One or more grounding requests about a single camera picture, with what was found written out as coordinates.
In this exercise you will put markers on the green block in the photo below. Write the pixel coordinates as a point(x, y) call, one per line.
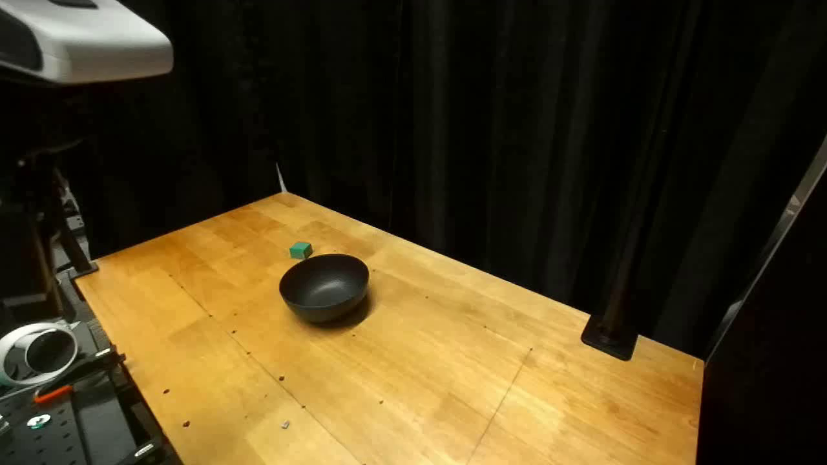
point(302, 249)

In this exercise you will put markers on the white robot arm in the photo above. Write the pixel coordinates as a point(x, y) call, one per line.
point(77, 43)

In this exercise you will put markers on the black bowl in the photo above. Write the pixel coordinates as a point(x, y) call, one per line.
point(325, 289)

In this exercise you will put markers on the black curtain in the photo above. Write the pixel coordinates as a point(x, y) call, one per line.
point(477, 127)

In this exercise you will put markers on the black vertical pole with base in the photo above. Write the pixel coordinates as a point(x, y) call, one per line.
point(660, 46)

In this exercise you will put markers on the black tripod stand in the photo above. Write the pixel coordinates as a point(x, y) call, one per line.
point(38, 224)

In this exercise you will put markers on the dark panel with metal edge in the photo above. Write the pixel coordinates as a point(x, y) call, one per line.
point(765, 376)

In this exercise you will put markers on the white round device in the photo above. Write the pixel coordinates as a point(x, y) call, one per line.
point(47, 349)

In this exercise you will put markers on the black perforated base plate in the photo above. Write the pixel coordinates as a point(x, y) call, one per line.
point(105, 422)

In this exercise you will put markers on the orange handled tool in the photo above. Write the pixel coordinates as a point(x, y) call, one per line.
point(53, 397)

